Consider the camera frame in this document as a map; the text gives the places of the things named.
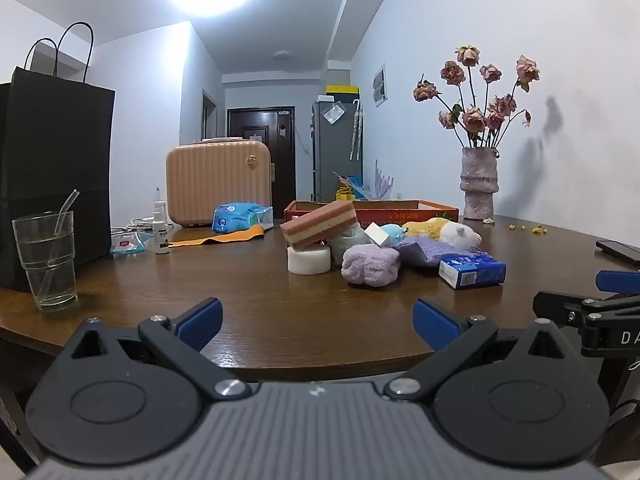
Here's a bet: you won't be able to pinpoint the lavender fluffy towel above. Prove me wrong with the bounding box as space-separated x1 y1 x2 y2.
341 244 402 288

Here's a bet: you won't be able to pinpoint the black phone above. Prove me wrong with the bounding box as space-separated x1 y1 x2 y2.
595 240 640 267

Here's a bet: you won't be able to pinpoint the white round sponge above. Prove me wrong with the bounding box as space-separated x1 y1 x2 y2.
287 245 333 276

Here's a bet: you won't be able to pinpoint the orange cardboard box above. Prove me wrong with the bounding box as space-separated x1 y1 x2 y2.
284 200 459 233

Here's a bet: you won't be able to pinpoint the pink layered sponge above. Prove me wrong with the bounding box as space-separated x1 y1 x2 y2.
280 200 358 251

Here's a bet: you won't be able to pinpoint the pink textured vase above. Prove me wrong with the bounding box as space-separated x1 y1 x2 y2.
461 146 501 221

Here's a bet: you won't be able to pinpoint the grey refrigerator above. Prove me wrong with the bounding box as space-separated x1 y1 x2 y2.
312 100 364 203

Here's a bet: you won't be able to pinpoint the clear drinking glass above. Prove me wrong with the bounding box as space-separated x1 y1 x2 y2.
12 211 79 313

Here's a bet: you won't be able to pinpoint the purple mesh drawstring bag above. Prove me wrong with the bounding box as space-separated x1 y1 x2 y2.
395 237 451 267

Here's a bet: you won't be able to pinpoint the dark brown entrance door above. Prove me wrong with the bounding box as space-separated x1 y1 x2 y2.
226 106 296 206

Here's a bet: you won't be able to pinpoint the pink ribbed suitcase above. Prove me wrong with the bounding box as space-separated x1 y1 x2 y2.
166 137 275 228

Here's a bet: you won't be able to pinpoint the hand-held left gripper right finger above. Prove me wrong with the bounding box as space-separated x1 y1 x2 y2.
382 299 576 403

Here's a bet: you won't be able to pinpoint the folded white umbrella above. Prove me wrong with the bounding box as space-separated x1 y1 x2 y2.
350 100 363 162

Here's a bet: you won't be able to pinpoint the blue wet wipes pack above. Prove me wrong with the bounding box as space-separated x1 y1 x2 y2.
211 203 275 234

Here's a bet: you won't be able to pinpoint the purple decorative branches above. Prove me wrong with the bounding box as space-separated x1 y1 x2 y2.
372 159 396 201

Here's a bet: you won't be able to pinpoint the white spray bottle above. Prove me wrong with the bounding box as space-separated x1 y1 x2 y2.
152 187 171 255

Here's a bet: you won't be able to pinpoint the orange cloth strip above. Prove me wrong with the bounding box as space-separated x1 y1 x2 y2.
169 225 265 248

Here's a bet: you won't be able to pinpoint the side room door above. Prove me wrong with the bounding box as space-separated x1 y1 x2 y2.
201 89 219 141

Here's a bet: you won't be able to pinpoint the white wall panel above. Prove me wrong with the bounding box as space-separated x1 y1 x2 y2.
372 64 388 107

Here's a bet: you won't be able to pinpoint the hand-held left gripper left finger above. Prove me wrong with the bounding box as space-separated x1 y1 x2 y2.
57 297 253 403

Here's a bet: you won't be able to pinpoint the white charger with cable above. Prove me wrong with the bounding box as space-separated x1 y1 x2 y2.
111 215 171 234

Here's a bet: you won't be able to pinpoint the light blue plush toy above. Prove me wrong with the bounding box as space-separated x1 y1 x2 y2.
381 223 410 246

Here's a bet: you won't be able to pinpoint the bunch of dried roses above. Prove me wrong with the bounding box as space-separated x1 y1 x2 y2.
412 45 541 150

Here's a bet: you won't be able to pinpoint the yellow and white plush toy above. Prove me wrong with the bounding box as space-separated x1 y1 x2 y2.
402 217 482 253

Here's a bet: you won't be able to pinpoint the black paper bag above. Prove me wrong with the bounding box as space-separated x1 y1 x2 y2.
0 22 116 293

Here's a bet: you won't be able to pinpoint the pale green bath pouf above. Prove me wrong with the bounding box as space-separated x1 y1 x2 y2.
327 225 373 266

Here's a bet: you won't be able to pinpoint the blue tissue packet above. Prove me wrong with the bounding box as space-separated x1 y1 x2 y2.
439 252 507 289

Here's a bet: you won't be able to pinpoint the blue face mask packet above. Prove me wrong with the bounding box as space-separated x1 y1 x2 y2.
111 232 151 256

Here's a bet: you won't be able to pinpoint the white cube sponge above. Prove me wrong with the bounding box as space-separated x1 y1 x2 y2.
364 222 392 249

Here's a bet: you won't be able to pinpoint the glass straw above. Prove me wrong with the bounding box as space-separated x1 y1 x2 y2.
42 189 81 306

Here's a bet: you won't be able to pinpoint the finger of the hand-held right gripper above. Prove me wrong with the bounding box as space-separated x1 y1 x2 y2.
532 290 588 328
596 270 640 295

